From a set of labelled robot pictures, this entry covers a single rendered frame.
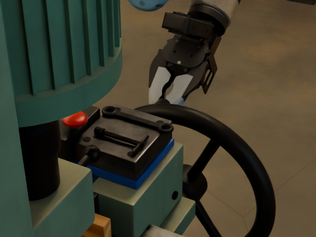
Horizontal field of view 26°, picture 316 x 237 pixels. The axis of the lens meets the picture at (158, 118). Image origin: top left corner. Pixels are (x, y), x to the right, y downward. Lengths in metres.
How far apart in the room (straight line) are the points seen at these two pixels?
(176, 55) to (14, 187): 0.65
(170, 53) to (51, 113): 0.62
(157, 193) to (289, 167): 1.59
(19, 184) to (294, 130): 2.14
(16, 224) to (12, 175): 0.04
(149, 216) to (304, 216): 1.42
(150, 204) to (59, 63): 0.38
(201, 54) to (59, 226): 0.52
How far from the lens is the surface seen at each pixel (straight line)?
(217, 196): 2.26
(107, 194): 0.81
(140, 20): 3.31
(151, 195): 0.83
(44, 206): 0.64
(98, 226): 0.75
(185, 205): 0.93
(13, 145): 0.48
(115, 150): 0.81
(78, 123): 0.82
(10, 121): 0.47
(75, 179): 0.66
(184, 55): 1.11
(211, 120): 0.95
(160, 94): 1.08
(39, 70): 0.49
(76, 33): 0.50
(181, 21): 1.04
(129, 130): 0.84
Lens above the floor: 1.49
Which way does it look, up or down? 35 degrees down
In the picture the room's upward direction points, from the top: straight up
